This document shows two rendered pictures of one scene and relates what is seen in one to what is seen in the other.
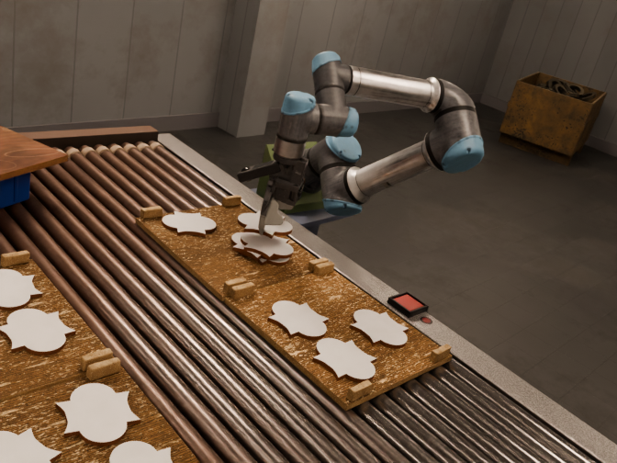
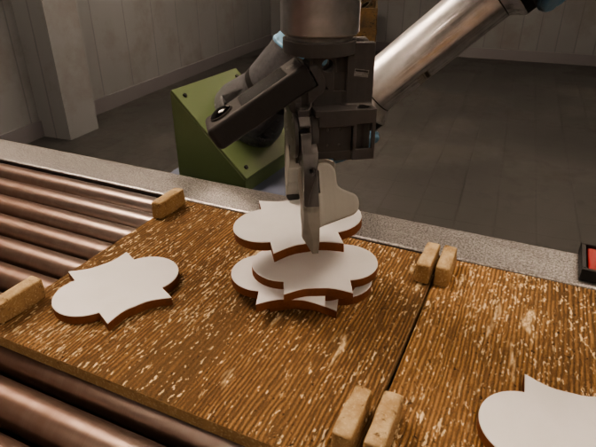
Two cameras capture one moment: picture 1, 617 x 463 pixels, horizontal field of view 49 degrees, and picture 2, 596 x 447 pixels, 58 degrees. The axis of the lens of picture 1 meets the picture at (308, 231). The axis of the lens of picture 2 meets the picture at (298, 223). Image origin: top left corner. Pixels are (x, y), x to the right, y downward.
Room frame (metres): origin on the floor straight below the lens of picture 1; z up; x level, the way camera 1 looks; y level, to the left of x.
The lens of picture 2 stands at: (1.08, 0.27, 1.30)
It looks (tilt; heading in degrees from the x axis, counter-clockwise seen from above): 28 degrees down; 342
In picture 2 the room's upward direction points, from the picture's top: straight up
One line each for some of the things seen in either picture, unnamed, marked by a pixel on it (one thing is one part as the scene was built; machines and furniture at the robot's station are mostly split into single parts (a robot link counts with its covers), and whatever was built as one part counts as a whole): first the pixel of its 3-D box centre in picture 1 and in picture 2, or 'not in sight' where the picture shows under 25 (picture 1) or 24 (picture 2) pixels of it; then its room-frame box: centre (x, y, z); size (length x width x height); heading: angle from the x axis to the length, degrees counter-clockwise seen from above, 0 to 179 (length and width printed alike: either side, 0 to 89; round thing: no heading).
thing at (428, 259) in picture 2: (318, 265); (427, 262); (1.56, -0.04, 0.95); 0.06 x 0.02 x 0.03; 137
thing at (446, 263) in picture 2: (324, 268); (445, 265); (1.55, -0.06, 0.95); 0.06 x 0.02 x 0.03; 138
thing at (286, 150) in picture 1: (289, 146); (319, 14); (1.59, 0.09, 1.24); 0.08 x 0.08 x 0.05
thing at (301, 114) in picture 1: (297, 117); not in sight; (1.59, 0.09, 1.31); 0.09 x 0.08 x 0.11; 115
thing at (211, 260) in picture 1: (231, 244); (234, 294); (1.60, 0.19, 0.93); 0.41 x 0.35 x 0.02; 47
